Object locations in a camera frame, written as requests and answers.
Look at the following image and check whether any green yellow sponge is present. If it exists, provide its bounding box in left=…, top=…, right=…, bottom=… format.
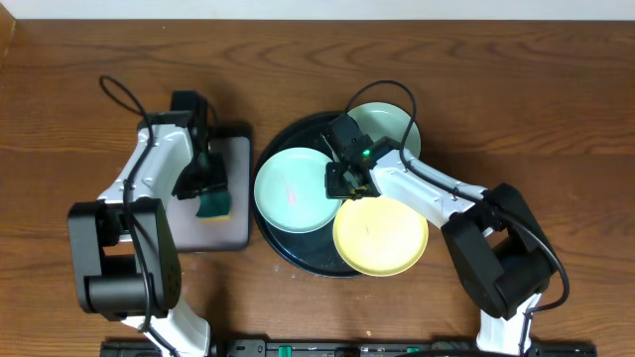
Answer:
left=196, top=191, right=232, bottom=220

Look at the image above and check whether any light green plate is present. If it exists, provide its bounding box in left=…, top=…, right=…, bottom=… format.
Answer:
left=254, top=148, right=342, bottom=234

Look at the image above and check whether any yellow plate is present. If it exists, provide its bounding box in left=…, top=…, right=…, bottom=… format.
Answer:
left=332, top=196, right=429, bottom=277

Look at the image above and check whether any pale green plate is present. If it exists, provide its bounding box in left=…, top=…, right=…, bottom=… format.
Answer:
left=347, top=102, right=411, bottom=142

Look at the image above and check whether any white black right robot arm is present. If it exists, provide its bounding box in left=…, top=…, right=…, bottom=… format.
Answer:
left=325, top=135, right=565, bottom=356

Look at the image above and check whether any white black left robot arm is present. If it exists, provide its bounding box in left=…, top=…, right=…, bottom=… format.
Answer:
left=67, top=109, right=226, bottom=356

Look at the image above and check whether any black rectangular water tray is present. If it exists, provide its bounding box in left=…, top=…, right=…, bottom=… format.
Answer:
left=167, top=122, right=253, bottom=252

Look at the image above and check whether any round black tray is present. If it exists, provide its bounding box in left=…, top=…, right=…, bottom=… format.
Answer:
left=252, top=112, right=361, bottom=278

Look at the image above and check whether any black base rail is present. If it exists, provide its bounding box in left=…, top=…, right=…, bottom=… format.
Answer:
left=98, top=338, right=599, bottom=357

